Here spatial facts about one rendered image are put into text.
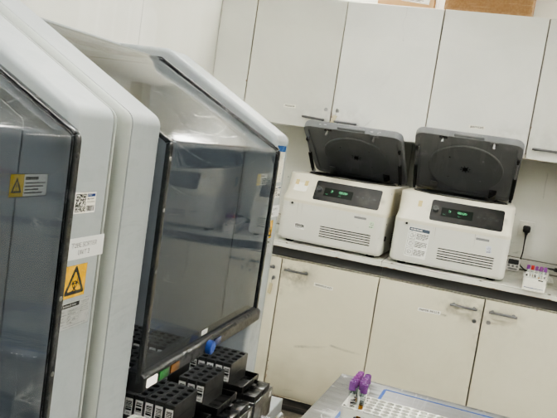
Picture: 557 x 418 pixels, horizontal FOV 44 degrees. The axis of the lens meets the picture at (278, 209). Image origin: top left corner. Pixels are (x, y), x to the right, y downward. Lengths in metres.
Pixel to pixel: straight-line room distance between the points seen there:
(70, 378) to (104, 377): 0.10
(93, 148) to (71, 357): 0.31
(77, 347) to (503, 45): 3.02
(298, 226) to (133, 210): 2.49
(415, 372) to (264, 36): 1.97
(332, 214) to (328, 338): 0.64
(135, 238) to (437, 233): 2.44
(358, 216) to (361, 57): 0.88
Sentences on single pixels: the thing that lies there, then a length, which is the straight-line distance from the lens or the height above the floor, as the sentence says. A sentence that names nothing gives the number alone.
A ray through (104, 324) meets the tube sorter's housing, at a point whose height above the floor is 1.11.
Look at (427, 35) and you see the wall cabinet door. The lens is 3.78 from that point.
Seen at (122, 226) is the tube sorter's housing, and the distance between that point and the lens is 1.11.
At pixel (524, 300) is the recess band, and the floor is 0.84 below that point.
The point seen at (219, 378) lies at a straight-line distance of 1.64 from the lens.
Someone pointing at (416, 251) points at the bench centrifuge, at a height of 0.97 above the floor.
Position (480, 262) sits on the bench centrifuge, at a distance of 3.45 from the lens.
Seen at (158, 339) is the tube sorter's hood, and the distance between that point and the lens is 1.29.
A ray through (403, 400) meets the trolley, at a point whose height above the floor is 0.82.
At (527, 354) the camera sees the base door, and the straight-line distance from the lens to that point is 3.52.
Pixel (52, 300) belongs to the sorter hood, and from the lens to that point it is 0.97.
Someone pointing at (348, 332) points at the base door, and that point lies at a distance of 3.58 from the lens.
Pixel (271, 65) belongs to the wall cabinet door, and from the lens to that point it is 3.94.
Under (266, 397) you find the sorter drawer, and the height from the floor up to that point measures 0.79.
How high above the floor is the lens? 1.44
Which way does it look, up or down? 6 degrees down
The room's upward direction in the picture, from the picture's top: 8 degrees clockwise
